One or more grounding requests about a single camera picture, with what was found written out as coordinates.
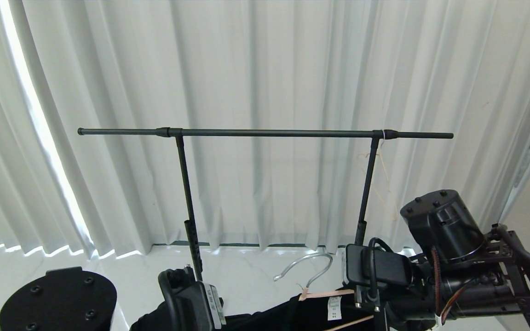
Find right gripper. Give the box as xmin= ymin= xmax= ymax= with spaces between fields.
xmin=375 ymin=280 xmax=512 ymax=331

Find pink clothes hanger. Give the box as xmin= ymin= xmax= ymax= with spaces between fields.
xmin=273 ymin=253 xmax=376 ymax=331
xmin=358 ymin=138 xmax=399 ymax=222

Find black garment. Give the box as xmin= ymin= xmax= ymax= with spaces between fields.
xmin=129 ymin=290 xmax=385 ymax=331

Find black clothes rack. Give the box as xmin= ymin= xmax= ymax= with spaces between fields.
xmin=77 ymin=127 xmax=454 ymax=282

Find white curtain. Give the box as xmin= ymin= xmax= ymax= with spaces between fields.
xmin=0 ymin=0 xmax=530 ymax=258

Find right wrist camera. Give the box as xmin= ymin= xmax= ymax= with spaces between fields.
xmin=346 ymin=244 xmax=413 ymax=308

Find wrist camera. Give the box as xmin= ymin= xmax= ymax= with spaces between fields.
xmin=173 ymin=269 xmax=226 ymax=331
xmin=346 ymin=244 xmax=413 ymax=308

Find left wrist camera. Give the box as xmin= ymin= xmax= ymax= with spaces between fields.
xmin=173 ymin=269 xmax=226 ymax=331

